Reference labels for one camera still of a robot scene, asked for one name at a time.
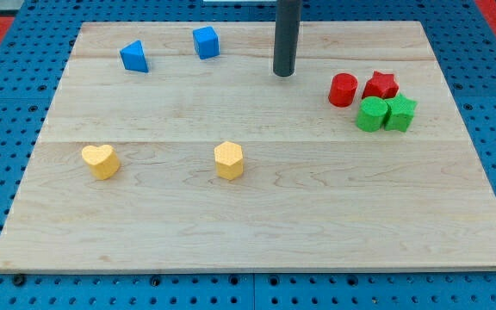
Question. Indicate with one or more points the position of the blue cube block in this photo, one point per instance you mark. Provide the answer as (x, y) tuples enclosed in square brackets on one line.
[(206, 42)]

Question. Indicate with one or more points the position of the yellow hexagon block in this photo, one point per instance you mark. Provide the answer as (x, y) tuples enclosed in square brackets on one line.
[(229, 160)]

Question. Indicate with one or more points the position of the light wooden board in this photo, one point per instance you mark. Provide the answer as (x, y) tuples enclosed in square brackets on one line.
[(317, 195)]

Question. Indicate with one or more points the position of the red cylinder block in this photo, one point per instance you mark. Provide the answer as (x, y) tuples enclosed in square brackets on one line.
[(343, 90)]

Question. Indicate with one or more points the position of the green cylinder block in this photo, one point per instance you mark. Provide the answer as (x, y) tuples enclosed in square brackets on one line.
[(371, 113)]

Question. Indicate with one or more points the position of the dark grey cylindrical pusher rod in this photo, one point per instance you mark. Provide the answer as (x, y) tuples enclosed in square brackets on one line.
[(288, 18)]

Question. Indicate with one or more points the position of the yellow heart block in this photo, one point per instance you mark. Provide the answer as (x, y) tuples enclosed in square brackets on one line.
[(102, 161)]

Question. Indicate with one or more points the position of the blue triangular prism block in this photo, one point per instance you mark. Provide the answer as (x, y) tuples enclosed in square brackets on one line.
[(133, 57)]

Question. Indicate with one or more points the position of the red star block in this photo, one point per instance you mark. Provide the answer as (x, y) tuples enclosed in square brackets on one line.
[(382, 85)]

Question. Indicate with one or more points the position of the green star block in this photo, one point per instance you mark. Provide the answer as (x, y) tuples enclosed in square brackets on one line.
[(400, 113)]

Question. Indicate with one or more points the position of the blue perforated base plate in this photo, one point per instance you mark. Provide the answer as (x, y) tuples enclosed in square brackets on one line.
[(34, 53)]

